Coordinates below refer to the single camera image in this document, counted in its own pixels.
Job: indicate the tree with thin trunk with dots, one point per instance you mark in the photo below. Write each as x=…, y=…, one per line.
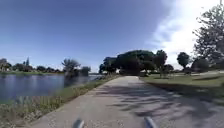
x=211, y=33

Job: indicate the bushy trees at water's edge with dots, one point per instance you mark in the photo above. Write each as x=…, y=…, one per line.
x=70, y=65

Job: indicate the grass verge beside water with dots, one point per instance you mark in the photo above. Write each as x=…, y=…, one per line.
x=36, y=106

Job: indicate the lake water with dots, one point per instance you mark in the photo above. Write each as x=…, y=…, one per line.
x=30, y=85

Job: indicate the round dark tree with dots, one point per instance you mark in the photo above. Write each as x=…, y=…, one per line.
x=183, y=59

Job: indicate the distant tree line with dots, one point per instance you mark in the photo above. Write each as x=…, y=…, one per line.
x=23, y=67

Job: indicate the distant dark trees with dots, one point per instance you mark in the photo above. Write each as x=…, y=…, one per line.
x=200, y=65

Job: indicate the robot's own part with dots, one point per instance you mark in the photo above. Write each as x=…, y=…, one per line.
x=78, y=124
x=150, y=122

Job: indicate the clump of large dark trees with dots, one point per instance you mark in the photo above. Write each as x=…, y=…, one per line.
x=133, y=61

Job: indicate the grey paved path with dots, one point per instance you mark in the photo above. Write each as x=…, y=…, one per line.
x=113, y=103

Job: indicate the grass field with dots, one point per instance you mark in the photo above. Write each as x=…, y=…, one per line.
x=186, y=81

